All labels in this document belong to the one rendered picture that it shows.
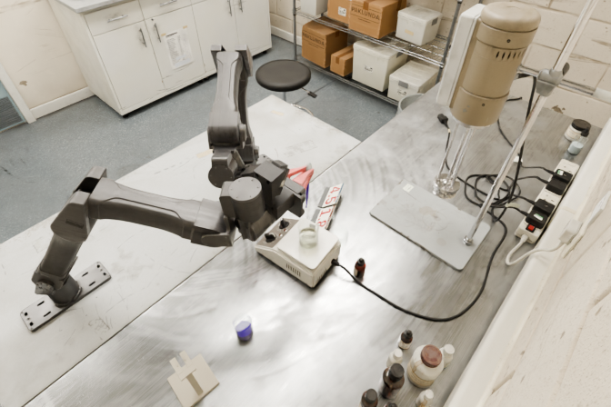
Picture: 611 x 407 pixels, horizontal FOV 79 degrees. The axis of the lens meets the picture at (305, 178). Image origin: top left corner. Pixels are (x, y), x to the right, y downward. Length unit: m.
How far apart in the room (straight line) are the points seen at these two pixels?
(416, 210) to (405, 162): 0.23
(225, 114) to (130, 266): 0.50
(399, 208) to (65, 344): 0.93
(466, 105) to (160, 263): 0.86
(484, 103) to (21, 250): 1.24
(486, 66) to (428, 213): 0.52
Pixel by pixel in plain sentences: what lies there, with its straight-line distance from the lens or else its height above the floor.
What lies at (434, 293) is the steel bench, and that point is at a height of 0.90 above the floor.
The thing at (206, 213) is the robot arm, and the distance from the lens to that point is 0.71.
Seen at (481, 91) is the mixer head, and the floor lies 1.37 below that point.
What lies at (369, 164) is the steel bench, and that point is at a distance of 1.31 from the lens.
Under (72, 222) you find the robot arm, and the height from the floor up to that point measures 1.26.
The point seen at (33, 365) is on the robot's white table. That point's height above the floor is 0.90.
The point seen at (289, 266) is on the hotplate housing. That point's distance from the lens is 0.97.
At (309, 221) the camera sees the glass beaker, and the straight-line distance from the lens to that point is 0.93.
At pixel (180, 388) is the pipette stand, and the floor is 0.91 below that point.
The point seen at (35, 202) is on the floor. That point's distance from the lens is 2.93.
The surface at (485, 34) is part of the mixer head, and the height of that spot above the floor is 1.48.
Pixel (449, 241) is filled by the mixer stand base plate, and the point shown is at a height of 0.91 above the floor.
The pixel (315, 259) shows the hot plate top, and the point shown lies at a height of 0.99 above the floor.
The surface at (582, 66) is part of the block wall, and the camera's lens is 3.02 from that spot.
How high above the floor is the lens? 1.77
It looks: 45 degrees down
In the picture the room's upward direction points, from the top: straight up
